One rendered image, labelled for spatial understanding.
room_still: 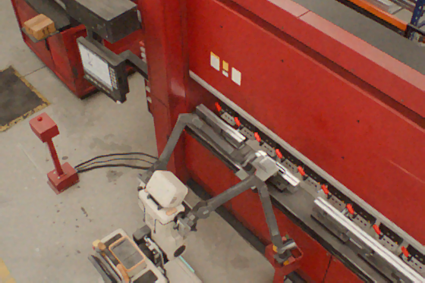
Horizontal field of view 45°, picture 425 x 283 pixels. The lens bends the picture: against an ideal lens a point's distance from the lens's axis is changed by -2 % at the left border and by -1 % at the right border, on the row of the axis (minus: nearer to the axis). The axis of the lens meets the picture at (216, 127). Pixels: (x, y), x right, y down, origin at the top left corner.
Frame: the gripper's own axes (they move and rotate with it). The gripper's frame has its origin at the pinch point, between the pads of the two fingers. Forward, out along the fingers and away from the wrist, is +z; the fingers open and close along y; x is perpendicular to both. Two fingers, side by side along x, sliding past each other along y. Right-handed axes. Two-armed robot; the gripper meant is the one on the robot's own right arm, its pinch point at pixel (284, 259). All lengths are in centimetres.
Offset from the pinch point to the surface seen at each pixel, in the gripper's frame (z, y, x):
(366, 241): -7, 49, -24
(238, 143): -9, 23, 91
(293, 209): -3.1, 25.7, 25.2
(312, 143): -60, 49, 28
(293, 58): -112, 58, 51
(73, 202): 50, -118, 173
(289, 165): -29, 38, 42
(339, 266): 13.1, 28.8, -20.8
